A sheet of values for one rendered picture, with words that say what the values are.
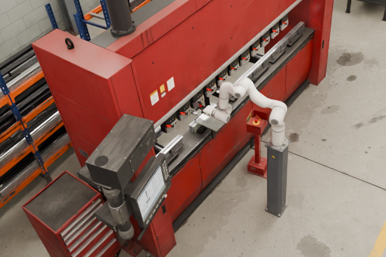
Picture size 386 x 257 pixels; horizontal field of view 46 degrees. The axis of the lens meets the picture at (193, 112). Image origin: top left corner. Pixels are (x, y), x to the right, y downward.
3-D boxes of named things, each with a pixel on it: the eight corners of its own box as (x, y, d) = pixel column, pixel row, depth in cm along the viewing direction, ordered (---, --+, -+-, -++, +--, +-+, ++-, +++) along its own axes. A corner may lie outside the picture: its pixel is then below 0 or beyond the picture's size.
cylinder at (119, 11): (123, 39, 335) (108, -21, 304) (100, 30, 348) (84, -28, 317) (154, 18, 353) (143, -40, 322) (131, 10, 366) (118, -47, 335)
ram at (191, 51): (137, 144, 388) (117, 69, 335) (131, 141, 392) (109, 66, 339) (309, -7, 549) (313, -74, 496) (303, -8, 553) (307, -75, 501)
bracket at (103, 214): (116, 233, 348) (115, 228, 343) (95, 218, 361) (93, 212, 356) (152, 198, 369) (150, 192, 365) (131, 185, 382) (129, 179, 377)
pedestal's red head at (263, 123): (261, 135, 476) (260, 123, 464) (246, 131, 482) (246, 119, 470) (267, 123, 488) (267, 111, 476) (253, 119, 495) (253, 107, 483)
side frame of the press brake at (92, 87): (161, 262, 452) (107, 79, 300) (103, 221, 497) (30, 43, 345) (177, 244, 466) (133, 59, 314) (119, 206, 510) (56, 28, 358)
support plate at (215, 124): (216, 132, 439) (216, 131, 439) (195, 122, 453) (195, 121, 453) (227, 121, 449) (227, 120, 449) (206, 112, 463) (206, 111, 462)
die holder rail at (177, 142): (150, 176, 422) (148, 169, 416) (145, 173, 425) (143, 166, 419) (184, 143, 449) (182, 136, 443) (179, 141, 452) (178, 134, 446)
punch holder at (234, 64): (231, 77, 471) (230, 63, 460) (224, 74, 476) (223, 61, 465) (239, 69, 479) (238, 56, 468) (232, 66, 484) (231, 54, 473)
